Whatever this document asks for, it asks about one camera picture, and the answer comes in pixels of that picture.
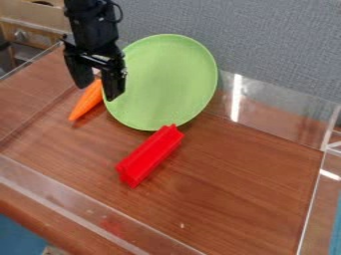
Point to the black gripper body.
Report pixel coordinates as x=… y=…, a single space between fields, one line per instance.
x=94 y=20

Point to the green round plate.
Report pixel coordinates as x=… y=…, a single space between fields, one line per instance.
x=171 y=82

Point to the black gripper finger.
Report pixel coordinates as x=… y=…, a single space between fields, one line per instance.
x=114 y=81
x=80 y=70

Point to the cardboard box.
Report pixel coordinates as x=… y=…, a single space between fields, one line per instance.
x=42 y=14

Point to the red star-shaped block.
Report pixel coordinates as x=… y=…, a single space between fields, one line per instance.
x=138 y=165

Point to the orange toy carrot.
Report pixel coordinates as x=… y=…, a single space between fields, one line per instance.
x=90 y=99

